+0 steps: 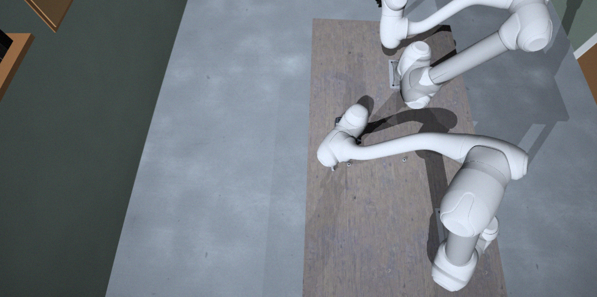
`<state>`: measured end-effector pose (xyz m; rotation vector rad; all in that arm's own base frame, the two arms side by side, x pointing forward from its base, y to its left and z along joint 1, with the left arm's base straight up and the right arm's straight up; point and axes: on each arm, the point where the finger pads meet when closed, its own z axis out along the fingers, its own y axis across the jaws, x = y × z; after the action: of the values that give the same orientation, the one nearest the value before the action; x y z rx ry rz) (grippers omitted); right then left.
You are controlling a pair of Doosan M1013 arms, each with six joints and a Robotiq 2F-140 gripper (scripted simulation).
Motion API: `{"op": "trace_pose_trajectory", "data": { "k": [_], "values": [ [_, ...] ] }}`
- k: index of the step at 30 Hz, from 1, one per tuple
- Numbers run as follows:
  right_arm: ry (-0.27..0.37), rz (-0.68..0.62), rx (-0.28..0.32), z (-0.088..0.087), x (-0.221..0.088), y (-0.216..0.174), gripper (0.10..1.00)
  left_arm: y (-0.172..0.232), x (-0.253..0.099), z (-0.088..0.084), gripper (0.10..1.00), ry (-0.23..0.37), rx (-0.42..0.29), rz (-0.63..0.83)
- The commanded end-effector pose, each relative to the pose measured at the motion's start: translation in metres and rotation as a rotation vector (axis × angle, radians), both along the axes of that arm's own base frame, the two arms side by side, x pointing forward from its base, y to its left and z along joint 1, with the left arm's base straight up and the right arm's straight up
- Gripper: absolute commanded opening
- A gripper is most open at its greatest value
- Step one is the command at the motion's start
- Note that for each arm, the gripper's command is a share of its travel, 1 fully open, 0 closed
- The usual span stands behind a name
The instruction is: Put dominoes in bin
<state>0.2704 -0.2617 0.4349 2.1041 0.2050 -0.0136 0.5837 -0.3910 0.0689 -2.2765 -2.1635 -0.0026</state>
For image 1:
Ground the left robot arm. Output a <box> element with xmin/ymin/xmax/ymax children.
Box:
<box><xmin>317</xmin><ymin>104</ymin><xmax>529</xmax><ymax>291</ymax></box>

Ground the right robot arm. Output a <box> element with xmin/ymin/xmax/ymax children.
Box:
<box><xmin>380</xmin><ymin>0</ymin><xmax>553</xmax><ymax>109</ymax></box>

